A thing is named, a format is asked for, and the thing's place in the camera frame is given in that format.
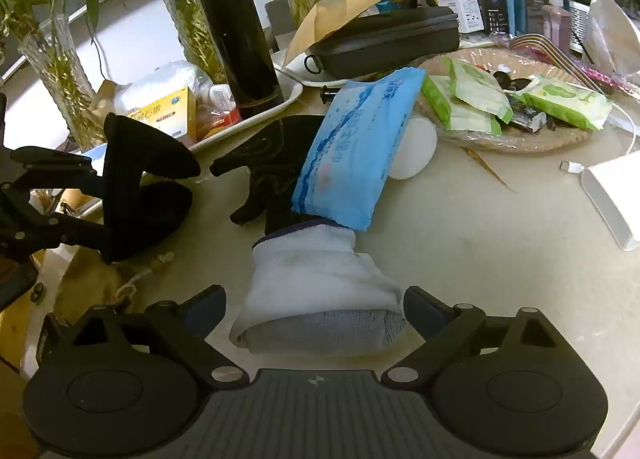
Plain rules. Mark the round wicker tray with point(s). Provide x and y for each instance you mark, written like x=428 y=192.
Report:
x=500 y=141

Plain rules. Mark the black felt hat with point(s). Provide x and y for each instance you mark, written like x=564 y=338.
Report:
x=150 y=154

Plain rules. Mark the white plastic bag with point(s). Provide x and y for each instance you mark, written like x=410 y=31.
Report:
x=160 y=79

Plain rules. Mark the brown burlap pouch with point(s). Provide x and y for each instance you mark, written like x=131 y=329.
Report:
x=85 y=284

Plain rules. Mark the crumpled white paper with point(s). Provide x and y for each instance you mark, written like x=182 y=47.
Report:
x=610 y=24

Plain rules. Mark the green wet wipes pack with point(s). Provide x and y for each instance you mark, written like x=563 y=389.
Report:
x=475 y=89
x=565 y=101
x=450 y=111

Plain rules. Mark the white plastic tray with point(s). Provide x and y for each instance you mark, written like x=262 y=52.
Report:
x=290 y=99

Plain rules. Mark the blue tissue pack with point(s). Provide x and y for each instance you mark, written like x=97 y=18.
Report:
x=350 y=139

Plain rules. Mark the black thermos bottle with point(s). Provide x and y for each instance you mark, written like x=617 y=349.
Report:
x=235 y=39

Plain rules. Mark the white router box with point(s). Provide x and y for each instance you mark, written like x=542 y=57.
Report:
x=615 y=189

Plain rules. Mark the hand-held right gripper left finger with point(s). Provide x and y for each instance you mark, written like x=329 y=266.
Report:
x=207 y=311

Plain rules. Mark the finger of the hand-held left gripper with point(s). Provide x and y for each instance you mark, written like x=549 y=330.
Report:
x=55 y=164
x=60 y=231

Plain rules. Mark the red snack packet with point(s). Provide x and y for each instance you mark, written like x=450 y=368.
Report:
x=220 y=123

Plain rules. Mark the blue carton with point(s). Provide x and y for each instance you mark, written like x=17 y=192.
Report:
x=527 y=4

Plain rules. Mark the black glove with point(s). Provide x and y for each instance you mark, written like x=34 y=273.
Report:
x=270 y=159

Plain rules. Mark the white round container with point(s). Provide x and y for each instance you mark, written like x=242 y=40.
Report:
x=415 y=149

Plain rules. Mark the pink soap pump bottle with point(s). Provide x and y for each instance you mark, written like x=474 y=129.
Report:
x=556 y=24

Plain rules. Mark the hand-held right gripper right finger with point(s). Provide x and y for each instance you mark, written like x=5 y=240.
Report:
x=425 y=311

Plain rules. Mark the black zipper case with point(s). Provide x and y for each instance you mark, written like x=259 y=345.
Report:
x=385 y=44

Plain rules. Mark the pink glitter strip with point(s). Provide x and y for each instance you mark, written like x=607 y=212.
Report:
x=600 y=75

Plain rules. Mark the brown paper envelope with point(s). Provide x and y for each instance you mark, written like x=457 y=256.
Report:
x=330 y=14

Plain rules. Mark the white fluffy sock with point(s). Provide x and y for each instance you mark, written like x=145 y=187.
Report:
x=310 y=274

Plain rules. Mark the yellow medicine box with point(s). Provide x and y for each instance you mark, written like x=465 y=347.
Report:
x=165 y=111

